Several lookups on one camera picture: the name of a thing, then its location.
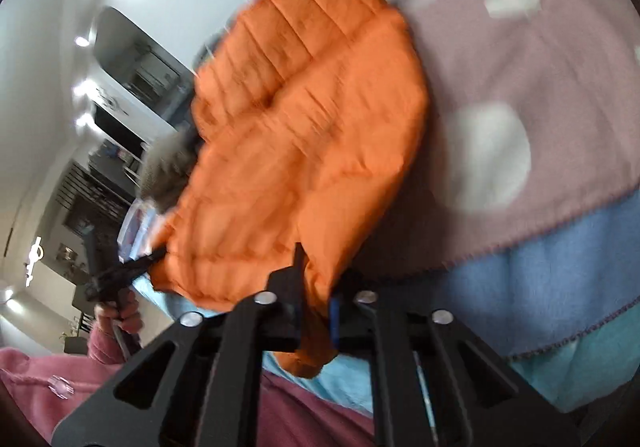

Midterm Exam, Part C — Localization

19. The orange puffer jacket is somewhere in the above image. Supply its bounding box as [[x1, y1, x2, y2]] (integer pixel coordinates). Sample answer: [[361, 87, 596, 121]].
[[147, 0, 433, 378]]

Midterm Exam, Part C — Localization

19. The pink dotted blanket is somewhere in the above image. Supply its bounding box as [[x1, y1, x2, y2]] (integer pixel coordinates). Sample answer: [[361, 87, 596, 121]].
[[350, 0, 640, 280]]

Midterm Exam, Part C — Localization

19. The person's left forearm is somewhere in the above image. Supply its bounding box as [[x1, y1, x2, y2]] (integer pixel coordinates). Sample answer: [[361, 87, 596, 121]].
[[86, 324, 132, 370]]

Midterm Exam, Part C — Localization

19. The blue fleece blanket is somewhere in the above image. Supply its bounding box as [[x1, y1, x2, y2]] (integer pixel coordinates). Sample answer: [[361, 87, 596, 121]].
[[390, 197, 640, 360]]

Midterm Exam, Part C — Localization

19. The person's left hand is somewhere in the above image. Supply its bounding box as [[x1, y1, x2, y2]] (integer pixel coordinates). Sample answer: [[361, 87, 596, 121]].
[[95, 287, 145, 335]]

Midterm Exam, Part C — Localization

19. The arched doorway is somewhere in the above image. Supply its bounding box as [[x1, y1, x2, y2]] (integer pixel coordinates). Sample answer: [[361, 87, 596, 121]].
[[94, 6, 197, 100]]

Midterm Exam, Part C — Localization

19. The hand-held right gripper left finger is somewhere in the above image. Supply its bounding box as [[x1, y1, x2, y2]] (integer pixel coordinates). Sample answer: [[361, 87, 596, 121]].
[[50, 242, 307, 447]]

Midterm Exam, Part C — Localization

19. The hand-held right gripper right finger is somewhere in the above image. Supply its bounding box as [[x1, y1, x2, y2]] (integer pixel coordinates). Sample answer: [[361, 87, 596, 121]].
[[330, 272, 583, 447]]

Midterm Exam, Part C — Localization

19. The brown fleece garment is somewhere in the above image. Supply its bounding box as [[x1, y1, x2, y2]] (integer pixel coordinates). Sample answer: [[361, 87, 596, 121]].
[[136, 128, 202, 219]]

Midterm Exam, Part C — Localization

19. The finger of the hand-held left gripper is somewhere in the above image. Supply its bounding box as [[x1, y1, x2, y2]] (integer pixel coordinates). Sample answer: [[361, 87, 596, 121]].
[[100, 248, 167, 289]]

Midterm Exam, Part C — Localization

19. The pale plastic box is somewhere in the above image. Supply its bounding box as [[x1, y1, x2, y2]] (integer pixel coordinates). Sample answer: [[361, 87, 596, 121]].
[[116, 200, 167, 259]]

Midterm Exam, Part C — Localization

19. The white ceiling lamp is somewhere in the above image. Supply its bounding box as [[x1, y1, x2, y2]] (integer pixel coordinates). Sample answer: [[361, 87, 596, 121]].
[[22, 236, 47, 287]]

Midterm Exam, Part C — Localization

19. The dark wooden shelf unit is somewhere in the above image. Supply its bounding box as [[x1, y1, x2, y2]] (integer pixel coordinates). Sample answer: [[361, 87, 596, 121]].
[[59, 161, 137, 250]]

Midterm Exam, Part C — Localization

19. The person's pink top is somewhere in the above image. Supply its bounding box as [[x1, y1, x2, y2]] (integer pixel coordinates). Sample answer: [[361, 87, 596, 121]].
[[0, 327, 378, 447]]

